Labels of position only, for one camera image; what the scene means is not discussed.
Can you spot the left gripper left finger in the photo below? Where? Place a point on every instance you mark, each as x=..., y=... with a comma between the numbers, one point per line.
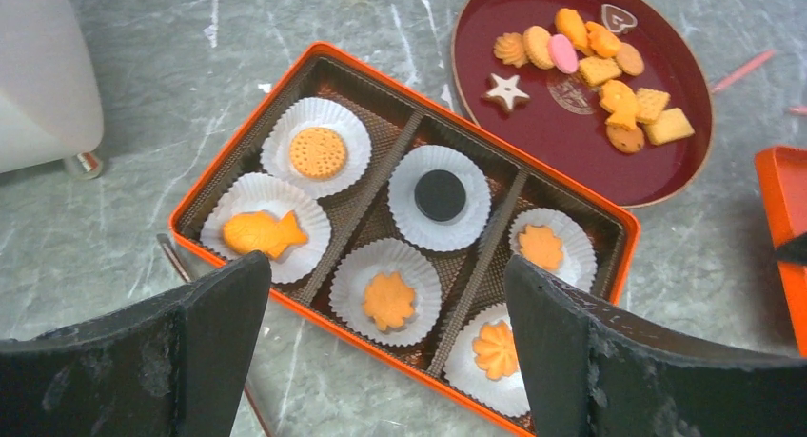
x=174, y=364

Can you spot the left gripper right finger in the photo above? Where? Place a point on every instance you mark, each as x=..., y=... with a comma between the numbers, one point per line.
x=593, y=369

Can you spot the orange swirl cookie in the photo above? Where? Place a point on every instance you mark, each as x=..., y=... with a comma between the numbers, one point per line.
x=495, y=351

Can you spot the orange leaf cookie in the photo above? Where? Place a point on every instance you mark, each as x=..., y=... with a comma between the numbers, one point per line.
x=541, y=246
x=388, y=301

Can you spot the orange fish cookie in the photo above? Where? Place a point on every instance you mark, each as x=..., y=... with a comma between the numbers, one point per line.
x=622, y=104
x=261, y=231

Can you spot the black round cookie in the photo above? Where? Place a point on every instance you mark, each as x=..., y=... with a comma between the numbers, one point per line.
x=440, y=195

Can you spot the orange round cookie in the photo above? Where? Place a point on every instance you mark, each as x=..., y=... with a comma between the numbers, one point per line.
x=535, y=42
x=317, y=153

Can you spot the orange compartment box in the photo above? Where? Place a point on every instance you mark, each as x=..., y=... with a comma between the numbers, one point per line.
x=399, y=120

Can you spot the orange tray lid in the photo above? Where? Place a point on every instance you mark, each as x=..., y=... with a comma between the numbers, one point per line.
x=782, y=181

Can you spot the white paper cup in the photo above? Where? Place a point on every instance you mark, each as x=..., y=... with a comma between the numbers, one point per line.
x=255, y=192
x=386, y=255
x=506, y=396
x=317, y=112
x=456, y=234
x=579, y=265

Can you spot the chocolate chip round cookie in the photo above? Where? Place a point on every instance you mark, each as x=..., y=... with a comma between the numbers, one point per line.
x=627, y=141

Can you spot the dark red round plate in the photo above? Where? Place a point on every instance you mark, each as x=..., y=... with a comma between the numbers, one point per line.
x=563, y=125

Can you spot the yellow rectangular cookie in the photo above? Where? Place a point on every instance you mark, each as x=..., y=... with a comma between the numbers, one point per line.
x=672, y=125

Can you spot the white cylindrical container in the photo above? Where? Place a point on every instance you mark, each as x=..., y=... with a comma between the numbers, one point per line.
x=50, y=104

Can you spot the white star cookie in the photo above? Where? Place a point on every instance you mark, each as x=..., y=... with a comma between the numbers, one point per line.
x=505, y=92

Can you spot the square cracker cookie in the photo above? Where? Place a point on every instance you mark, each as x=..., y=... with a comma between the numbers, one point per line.
x=595, y=71

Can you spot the plain round tan cookie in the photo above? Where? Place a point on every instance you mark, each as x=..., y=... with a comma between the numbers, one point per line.
x=629, y=60

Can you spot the pink round cookie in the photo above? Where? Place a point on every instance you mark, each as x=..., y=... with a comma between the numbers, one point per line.
x=563, y=54

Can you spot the heart outline cookie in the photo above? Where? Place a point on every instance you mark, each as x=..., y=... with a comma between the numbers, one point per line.
x=616, y=19

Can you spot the orange chopstick upper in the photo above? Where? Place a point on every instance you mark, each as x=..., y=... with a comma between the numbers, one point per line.
x=743, y=70

